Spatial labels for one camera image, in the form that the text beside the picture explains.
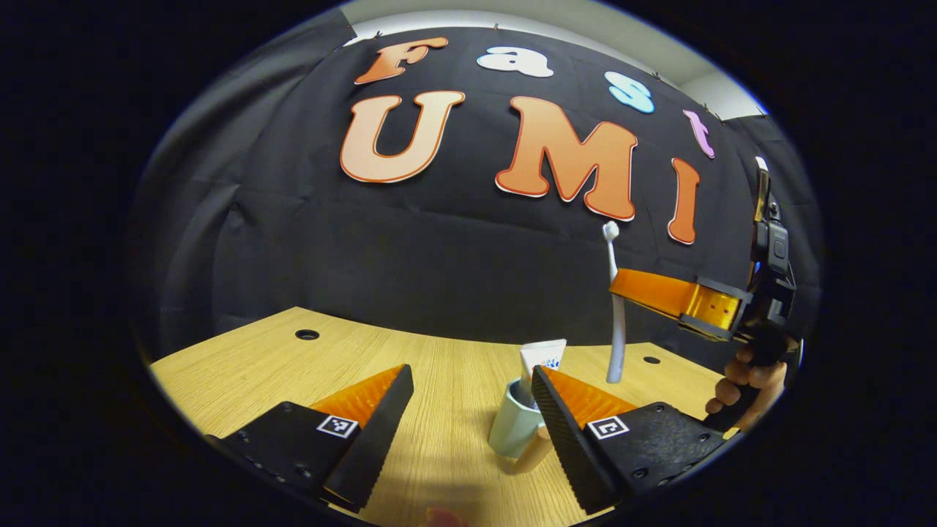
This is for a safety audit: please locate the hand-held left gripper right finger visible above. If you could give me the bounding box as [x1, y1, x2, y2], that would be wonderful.
[531, 365, 741, 515]

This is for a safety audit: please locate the white toothbrush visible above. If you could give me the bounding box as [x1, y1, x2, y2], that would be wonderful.
[602, 221, 628, 384]

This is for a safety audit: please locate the wooden desktop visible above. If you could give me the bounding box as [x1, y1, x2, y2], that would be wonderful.
[150, 306, 733, 527]

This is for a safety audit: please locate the white toothpaste tube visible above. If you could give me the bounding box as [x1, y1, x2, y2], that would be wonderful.
[520, 339, 568, 411]

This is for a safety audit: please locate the pale green cup wooden handle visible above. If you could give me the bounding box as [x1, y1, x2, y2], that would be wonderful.
[488, 378, 553, 473]

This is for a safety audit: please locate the black backdrop cloth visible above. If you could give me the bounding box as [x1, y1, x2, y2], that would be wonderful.
[132, 11, 821, 381]

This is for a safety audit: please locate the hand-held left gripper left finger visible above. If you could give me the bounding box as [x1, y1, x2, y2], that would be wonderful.
[205, 364, 415, 513]

